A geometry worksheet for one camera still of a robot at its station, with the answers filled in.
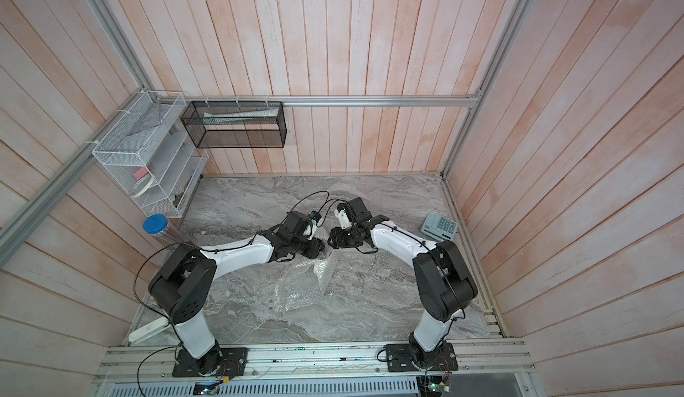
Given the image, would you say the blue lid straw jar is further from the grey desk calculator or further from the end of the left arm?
the grey desk calculator

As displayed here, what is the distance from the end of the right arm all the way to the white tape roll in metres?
0.59

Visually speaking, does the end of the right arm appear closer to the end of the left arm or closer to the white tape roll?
the end of the left arm

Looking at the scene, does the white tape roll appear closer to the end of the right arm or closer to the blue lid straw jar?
the blue lid straw jar

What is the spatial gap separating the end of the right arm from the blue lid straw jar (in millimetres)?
522

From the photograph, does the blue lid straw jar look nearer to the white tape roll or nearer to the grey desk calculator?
the white tape roll

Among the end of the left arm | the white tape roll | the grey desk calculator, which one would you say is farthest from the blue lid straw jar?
the grey desk calculator

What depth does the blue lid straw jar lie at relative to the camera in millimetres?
815

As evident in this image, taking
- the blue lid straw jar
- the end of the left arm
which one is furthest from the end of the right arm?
the blue lid straw jar

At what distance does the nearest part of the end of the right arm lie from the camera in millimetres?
675

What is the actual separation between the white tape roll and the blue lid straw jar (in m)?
0.08

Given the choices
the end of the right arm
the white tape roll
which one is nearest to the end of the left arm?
the end of the right arm

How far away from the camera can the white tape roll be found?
2.61ft
